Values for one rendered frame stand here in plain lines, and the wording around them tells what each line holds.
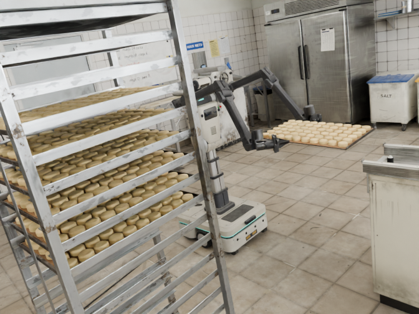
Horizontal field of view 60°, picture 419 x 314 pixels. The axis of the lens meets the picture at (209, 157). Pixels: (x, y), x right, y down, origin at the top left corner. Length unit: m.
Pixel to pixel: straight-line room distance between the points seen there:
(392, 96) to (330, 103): 0.84
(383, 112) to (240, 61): 2.91
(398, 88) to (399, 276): 3.66
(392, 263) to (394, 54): 4.40
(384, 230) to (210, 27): 5.31
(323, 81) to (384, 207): 3.84
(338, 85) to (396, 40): 1.11
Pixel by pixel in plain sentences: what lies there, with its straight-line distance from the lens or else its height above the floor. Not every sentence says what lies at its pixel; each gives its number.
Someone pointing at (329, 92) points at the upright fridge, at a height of 0.63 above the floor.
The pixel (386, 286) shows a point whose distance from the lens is 2.40.
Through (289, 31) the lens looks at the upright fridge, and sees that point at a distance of 6.00.
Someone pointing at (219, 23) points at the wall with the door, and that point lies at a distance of 6.98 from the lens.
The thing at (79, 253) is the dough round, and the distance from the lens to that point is 1.28.
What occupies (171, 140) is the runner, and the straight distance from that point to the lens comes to 1.32.
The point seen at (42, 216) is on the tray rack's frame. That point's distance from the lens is 1.08.
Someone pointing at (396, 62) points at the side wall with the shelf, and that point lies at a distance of 6.26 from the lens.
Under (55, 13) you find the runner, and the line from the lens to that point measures 1.13.
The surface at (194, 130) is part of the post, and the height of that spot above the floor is 1.33.
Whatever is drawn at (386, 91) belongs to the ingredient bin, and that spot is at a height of 0.58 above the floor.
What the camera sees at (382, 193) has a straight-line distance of 2.09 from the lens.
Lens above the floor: 1.63
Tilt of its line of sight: 17 degrees down
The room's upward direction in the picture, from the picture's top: 10 degrees counter-clockwise
